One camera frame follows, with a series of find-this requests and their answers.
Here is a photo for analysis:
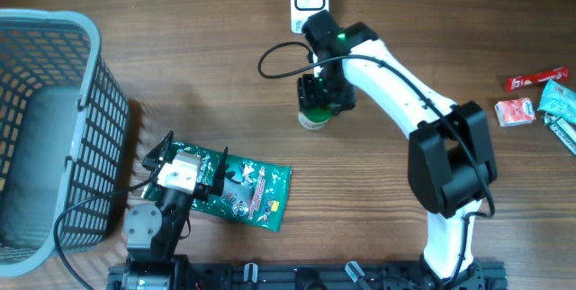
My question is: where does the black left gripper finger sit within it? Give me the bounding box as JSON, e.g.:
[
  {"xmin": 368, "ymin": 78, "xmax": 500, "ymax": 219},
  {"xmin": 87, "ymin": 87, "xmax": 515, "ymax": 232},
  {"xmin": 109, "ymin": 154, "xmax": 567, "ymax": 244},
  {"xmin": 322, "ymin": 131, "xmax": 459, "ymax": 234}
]
[
  {"xmin": 142, "ymin": 131, "xmax": 174, "ymax": 168},
  {"xmin": 211, "ymin": 148, "xmax": 229, "ymax": 196}
]

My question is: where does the green lid peanut butter jar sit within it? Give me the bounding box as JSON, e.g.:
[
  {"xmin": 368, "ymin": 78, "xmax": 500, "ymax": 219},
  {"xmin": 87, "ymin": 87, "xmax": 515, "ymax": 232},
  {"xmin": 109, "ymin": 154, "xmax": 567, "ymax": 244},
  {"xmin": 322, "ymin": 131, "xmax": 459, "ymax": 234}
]
[{"xmin": 298, "ymin": 107, "xmax": 332, "ymax": 131}]

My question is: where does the green snack bag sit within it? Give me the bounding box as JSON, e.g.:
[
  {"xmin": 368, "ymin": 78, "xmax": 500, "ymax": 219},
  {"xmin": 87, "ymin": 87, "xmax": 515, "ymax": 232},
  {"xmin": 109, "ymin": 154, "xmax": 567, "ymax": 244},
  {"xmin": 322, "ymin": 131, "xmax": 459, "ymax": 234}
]
[{"xmin": 165, "ymin": 141, "xmax": 292, "ymax": 232}]

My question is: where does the orange tissue pack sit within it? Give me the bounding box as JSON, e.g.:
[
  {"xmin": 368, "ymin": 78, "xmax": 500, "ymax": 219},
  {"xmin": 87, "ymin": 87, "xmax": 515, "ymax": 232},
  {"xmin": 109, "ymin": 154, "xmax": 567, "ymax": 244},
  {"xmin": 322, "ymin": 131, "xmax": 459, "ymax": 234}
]
[{"xmin": 494, "ymin": 97, "xmax": 536, "ymax": 127}]

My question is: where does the red candy bar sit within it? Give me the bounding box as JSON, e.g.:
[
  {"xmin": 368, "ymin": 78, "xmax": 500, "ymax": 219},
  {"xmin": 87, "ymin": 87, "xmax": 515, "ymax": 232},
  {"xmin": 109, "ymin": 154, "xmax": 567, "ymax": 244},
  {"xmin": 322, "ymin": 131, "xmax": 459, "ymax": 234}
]
[{"xmin": 505, "ymin": 67, "xmax": 569, "ymax": 92}]

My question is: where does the teal wet wipes pack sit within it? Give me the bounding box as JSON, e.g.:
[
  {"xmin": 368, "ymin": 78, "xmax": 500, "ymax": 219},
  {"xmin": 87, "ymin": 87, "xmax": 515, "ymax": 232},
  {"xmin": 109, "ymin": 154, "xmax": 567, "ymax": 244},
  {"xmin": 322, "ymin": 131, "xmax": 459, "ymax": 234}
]
[{"xmin": 538, "ymin": 81, "xmax": 576, "ymax": 124}]

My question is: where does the green white small packet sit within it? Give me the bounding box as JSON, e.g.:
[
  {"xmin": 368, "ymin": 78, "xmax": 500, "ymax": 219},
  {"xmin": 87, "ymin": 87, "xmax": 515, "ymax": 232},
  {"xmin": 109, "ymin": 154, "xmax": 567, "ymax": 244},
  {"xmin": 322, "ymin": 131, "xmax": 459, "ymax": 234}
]
[{"xmin": 543, "ymin": 113, "xmax": 576, "ymax": 155}]

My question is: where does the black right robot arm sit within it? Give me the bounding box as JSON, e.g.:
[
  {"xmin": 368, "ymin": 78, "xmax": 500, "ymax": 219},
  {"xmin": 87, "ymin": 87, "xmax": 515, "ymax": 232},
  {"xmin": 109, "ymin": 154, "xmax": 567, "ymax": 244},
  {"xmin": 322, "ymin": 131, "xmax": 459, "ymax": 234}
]
[{"xmin": 295, "ymin": 11, "xmax": 497, "ymax": 289}]

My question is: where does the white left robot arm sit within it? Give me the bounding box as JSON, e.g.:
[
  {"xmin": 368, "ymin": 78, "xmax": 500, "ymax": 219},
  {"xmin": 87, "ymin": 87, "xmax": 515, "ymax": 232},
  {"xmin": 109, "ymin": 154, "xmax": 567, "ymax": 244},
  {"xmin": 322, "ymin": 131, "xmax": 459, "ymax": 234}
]
[{"xmin": 106, "ymin": 132, "xmax": 228, "ymax": 289}]

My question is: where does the grey plastic shopping basket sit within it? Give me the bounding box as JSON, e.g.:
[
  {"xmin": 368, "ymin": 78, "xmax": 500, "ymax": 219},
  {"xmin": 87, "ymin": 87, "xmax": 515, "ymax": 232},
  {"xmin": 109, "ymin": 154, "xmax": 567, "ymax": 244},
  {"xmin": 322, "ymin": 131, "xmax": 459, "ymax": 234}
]
[{"xmin": 1, "ymin": 9, "xmax": 130, "ymax": 277}]

